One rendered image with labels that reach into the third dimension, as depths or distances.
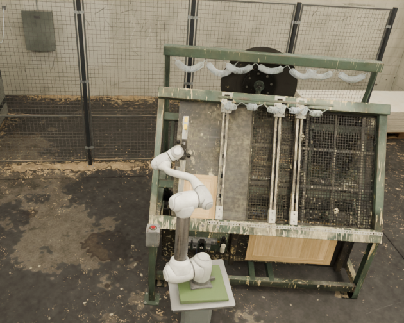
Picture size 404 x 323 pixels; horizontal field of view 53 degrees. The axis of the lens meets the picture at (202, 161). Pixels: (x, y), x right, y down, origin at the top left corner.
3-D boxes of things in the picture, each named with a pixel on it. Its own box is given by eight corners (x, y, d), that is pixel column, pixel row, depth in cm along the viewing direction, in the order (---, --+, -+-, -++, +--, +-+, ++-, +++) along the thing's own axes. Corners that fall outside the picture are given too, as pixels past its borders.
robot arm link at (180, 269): (193, 284, 315) (167, 291, 306) (185, 272, 329) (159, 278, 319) (202, 195, 287) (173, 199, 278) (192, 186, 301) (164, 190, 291)
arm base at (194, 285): (217, 288, 327) (218, 282, 324) (190, 290, 321) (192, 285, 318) (211, 272, 342) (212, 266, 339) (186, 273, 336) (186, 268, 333)
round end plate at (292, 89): (217, 118, 439) (224, 45, 398) (217, 116, 444) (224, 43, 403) (290, 124, 441) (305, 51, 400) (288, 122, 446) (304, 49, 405)
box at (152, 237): (145, 247, 362) (145, 231, 353) (147, 238, 372) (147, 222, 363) (158, 248, 363) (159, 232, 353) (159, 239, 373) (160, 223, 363)
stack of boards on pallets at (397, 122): (309, 140, 734) (316, 111, 705) (289, 115, 821) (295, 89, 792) (429, 138, 778) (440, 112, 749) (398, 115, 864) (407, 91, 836)
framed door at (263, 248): (245, 257, 430) (245, 259, 429) (252, 217, 402) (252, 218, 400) (328, 263, 433) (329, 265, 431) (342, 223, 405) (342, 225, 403)
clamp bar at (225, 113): (212, 218, 383) (214, 220, 359) (221, 94, 389) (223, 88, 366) (223, 219, 383) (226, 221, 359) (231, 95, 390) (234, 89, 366)
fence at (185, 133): (176, 216, 382) (176, 216, 378) (183, 116, 387) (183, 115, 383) (181, 216, 382) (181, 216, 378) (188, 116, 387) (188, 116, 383)
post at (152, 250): (148, 301, 404) (149, 245, 365) (149, 296, 409) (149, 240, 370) (154, 301, 404) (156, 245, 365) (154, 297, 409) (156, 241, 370)
